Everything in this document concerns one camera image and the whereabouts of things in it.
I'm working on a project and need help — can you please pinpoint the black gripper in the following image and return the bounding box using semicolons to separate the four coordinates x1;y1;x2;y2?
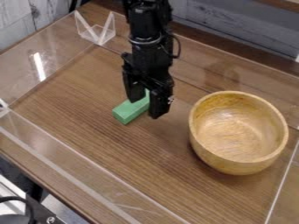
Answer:
122;37;175;119

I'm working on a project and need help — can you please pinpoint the green rectangular block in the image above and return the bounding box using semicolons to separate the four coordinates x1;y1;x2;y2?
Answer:
112;92;150;125

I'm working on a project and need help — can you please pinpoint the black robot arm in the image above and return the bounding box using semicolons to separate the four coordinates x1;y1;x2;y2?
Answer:
122;0;182;119

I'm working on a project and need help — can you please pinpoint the brown wooden bowl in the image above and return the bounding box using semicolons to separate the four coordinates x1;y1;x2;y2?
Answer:
188;91;290;176

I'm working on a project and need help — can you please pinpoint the clear acrylic tray wall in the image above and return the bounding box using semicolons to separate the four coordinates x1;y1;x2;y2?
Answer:
0;5;299;224

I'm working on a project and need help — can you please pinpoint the black metal bracket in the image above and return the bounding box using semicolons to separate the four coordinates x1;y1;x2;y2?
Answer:
26;195;67;224

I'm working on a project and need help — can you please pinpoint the black cable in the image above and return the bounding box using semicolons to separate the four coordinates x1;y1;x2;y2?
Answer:
0;196;42;224

